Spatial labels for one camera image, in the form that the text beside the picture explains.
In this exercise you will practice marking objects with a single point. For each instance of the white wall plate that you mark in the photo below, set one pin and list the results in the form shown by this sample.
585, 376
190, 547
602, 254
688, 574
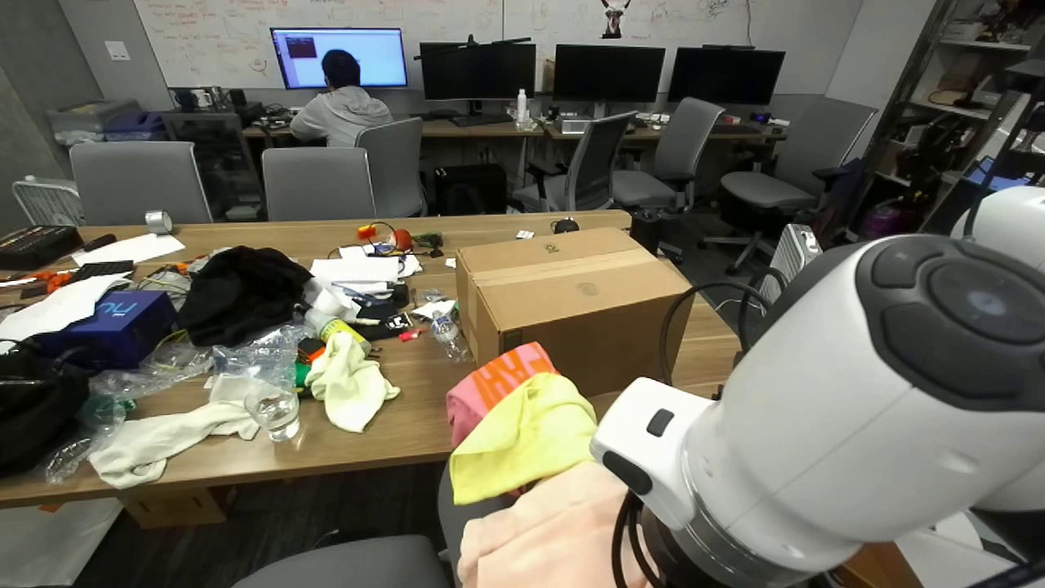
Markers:
120, 50

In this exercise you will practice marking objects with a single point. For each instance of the grey office chair holding clothes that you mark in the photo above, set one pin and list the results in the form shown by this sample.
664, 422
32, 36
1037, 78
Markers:
349, 563

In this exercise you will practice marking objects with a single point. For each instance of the long wooden desk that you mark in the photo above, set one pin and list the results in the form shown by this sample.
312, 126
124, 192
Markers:
477, 127

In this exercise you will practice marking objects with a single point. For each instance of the pink and orange cloth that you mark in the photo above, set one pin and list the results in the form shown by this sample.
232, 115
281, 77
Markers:
484, 388

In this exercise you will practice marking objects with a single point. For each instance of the orange toy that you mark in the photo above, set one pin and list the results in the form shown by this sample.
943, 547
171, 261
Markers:
381, 233

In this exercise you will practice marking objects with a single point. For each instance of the dark metal shelf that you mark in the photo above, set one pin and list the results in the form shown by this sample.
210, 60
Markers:
959, 110

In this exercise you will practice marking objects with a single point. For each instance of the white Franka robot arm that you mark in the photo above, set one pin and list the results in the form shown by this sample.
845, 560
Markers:
871, 413

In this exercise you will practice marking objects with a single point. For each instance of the white bottle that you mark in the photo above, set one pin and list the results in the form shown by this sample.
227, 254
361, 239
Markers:
525, 110

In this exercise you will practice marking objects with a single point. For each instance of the black bag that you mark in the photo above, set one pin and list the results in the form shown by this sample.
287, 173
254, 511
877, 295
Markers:
33, 413

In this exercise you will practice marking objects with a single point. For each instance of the blue box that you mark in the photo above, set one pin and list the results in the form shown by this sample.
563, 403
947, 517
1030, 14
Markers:
120, 322

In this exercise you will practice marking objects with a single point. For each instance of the peach cloth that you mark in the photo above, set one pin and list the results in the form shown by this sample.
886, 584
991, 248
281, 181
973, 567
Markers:
542, 535

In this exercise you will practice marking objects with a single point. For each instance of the black garment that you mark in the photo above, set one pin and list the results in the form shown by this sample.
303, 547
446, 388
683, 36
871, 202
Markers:
240, 295

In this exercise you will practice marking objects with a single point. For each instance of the lit computer monitor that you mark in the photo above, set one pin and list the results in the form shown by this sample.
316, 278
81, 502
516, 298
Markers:
376, 53

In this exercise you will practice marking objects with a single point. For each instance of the pale yellow cloth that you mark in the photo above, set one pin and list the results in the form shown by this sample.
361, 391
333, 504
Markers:
349, 388

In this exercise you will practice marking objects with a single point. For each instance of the black round speaker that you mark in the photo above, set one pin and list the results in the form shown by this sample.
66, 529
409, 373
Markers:
567, 226

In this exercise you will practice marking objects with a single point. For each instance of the person in grey hoodie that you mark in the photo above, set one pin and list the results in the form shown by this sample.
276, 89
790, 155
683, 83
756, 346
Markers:
342, 115

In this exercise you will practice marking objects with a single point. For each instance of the white paper stack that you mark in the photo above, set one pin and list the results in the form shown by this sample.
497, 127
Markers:
361, 268

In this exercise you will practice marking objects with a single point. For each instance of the clear plastic bags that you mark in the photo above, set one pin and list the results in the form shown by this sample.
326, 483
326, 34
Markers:
263, 370

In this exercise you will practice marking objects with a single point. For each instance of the black keyboard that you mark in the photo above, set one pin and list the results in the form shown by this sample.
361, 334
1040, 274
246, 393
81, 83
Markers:
37, 246

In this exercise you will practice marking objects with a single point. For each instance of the cream white cloth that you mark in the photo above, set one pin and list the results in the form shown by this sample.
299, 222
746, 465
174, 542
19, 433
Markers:
151, 443

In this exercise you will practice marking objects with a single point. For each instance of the white paper sheet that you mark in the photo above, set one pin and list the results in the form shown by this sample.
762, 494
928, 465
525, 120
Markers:
61, 305
124, 248

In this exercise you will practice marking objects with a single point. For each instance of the yellow-green cloth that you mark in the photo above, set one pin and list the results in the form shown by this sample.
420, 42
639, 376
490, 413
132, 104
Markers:
525, 437

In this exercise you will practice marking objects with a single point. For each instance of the large brown cardboard box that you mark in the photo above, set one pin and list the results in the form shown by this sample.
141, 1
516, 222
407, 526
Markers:
575, 295

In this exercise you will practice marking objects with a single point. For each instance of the dark computer monitor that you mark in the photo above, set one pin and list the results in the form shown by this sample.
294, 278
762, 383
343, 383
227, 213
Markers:
727, 73
477, 71
610, 73

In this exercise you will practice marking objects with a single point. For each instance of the white space heater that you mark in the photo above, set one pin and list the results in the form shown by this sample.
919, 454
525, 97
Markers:
792, 254

